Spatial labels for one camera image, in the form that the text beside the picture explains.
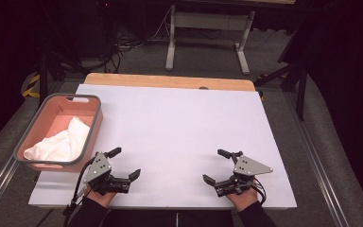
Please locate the white board table cover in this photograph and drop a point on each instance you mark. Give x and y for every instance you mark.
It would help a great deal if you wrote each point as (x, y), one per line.
(176, 126)

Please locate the person's left hand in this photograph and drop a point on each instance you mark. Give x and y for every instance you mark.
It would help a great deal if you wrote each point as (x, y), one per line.
(101, 198)

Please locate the person's torso dark clothing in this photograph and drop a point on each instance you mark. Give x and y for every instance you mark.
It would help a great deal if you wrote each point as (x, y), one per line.
(170, 219)

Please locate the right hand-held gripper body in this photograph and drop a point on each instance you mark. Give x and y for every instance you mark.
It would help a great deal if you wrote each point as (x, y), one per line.
(249, 167)

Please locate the aluminium rail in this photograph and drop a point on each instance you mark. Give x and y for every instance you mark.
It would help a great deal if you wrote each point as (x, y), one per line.
(315, 164)
(0, 189)

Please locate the wooden table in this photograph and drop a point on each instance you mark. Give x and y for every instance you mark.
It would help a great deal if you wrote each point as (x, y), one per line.
(170, 81)

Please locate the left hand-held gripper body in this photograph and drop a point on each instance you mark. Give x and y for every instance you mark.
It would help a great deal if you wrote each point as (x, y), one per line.
(98, 168)

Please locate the yellow black striped tape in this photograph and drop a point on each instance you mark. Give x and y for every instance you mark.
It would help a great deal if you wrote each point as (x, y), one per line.
(31, 85)

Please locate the person's right hand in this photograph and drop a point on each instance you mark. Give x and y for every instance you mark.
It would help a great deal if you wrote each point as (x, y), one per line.
(243, 198)

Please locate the grey metal desk frame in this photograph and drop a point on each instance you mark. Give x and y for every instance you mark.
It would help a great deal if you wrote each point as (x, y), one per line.
(208, 20)

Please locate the pink basket with grey rim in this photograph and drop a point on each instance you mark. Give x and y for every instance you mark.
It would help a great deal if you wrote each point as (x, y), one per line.
(56, 119)

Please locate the white child's shirt chick print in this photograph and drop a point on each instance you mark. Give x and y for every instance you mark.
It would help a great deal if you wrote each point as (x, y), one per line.
(60, 145)

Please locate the black metal stand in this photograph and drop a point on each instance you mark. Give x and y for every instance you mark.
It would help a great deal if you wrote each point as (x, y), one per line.
(301, 88)
(43, 78)

